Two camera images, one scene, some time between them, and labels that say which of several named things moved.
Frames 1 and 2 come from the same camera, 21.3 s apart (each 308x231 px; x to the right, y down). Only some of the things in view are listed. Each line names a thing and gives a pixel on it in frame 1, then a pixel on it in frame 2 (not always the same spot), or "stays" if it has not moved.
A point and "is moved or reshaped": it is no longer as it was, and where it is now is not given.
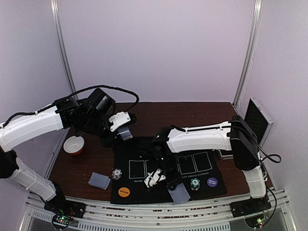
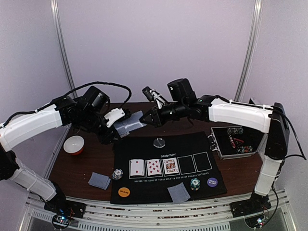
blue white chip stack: (116, 174) stays
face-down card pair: (99, 180) stays
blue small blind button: (212, 182) stays
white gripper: (154, 177) -> (152, 95)
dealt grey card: (179, 195) stays
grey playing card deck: (125, 133) is moved or reshaped
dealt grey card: (180, 194) stays
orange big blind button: (123, 192) stays
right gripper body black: (170, 178) -> (156, 115)
